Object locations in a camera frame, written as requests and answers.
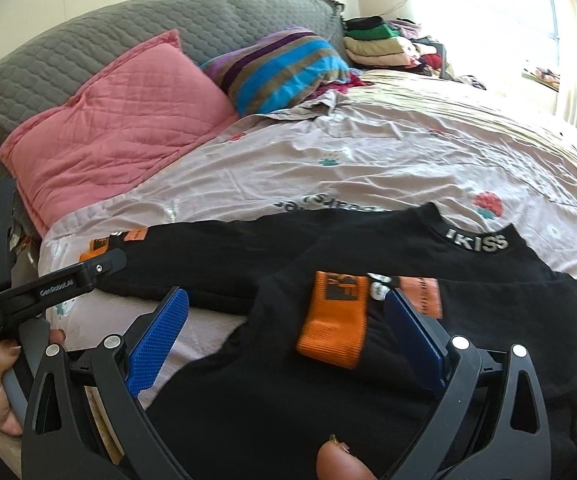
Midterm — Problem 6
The magenta cloth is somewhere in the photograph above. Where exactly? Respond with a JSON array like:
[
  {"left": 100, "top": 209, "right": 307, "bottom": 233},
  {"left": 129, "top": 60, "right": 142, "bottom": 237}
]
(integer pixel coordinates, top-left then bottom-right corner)
[{"left": 315, "top": 76, "right": 371, "bottom": 97}]

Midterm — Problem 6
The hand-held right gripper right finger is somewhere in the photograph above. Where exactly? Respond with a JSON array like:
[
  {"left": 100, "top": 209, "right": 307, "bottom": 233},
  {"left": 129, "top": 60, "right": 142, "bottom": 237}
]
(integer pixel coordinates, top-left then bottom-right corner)
[{"left": 384, "top": 287, "right": 556, "bottom": 480}]

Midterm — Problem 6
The strawberry printed bed sheet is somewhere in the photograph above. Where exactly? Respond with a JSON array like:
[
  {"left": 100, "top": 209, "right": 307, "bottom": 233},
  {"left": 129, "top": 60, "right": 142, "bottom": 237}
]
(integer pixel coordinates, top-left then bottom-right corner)
[{"left": 38, "top": 67, "right": 577, "bottom": 461}]

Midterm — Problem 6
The striped pillow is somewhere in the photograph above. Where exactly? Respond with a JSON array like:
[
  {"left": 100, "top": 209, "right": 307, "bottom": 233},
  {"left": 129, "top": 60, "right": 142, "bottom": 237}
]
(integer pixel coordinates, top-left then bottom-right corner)
[{"left": 199, "top": 27, "right": 351, "bottom": 117}]

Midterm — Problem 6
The person's right hand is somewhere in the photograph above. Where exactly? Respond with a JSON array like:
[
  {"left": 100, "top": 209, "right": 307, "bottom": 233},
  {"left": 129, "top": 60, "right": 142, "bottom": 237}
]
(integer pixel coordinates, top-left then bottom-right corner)
[{"left": 317, "top": 435, "right": 376, "bottom": 480}]

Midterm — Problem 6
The pile of clothes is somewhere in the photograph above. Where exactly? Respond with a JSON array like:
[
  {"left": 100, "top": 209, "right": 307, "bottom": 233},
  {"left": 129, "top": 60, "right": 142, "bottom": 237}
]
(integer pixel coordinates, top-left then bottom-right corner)
[{"left": 343, "top": 16, "right": 489, "bottom": 92}]

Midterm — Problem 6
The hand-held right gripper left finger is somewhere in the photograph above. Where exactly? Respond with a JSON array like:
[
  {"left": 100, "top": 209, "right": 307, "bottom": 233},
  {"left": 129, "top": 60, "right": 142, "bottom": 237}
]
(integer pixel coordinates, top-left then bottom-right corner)
[{"left": 21, "top": 286, "right": 192, "bottom": 480}]

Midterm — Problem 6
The colourful cloth on sill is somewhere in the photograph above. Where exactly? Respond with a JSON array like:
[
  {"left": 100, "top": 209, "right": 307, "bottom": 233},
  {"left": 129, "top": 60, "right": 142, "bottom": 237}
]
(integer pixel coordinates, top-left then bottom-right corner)
[{"left": 522, "top": 66, "right": 563, "bottom": 92}]

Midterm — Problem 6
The pink quilted blanket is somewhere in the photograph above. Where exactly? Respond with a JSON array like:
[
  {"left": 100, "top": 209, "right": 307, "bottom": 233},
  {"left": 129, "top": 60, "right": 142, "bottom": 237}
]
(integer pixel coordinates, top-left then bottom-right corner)
[{"left": 0, "top": 29, "right": 239, "bottom": 237}]

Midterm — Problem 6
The black shirt with orange patches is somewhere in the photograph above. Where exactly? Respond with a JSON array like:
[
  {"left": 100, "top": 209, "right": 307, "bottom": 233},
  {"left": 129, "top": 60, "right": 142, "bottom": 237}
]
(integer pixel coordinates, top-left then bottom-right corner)
[{"left": 81, "top": 202, "right": 577, "bottom": 480}]

